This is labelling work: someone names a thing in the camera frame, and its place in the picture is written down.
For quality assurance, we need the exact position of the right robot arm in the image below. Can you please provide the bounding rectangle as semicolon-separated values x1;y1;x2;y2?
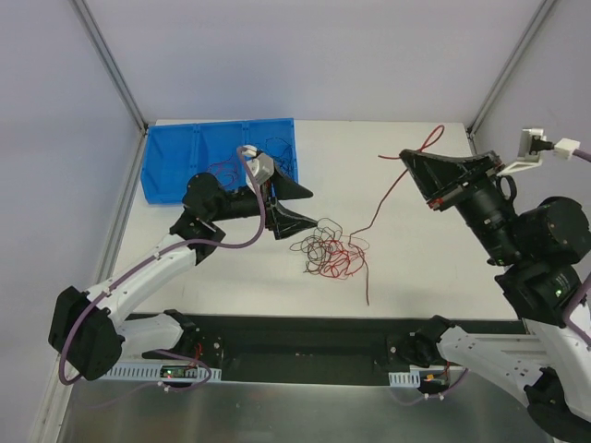
398;150;590;442

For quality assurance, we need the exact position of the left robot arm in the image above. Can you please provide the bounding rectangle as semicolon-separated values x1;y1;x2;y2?
48;171;318;385

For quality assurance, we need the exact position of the blue plastic divided bin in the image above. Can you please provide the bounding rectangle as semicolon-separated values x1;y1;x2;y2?
140;118;298;205

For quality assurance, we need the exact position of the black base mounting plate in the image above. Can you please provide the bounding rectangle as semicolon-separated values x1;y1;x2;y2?
128;313;527;384

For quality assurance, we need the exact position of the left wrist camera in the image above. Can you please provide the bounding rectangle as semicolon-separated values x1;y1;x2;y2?
237;145;275;190

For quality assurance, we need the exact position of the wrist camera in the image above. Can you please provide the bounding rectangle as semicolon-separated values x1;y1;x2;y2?
237;145;275;190
499;127;590;176

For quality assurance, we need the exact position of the remaining black tangled wire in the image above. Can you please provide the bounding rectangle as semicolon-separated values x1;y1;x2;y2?
289;215;345;276

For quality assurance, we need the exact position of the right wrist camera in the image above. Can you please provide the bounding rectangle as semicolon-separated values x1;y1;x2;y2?
499;127;590;176

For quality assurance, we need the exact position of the right aluminium frame post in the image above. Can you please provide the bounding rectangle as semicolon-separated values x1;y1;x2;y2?
466;0;561;139

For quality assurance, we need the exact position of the aluminium frame post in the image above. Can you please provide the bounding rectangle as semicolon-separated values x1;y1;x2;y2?
68;0;149;134
466;0;561;139

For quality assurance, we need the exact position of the left white cable duct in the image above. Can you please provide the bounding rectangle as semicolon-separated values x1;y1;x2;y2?
101;363;222;384

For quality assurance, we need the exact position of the white cable duct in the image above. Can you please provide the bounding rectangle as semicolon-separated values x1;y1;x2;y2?
101;363;222;384
388;370;421;389

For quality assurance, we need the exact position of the right white cable duct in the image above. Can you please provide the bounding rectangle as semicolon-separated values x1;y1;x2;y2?
388;370;421;389

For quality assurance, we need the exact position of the left aluminium frame post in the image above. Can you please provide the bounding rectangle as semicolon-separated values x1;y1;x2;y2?
68;0;149;134

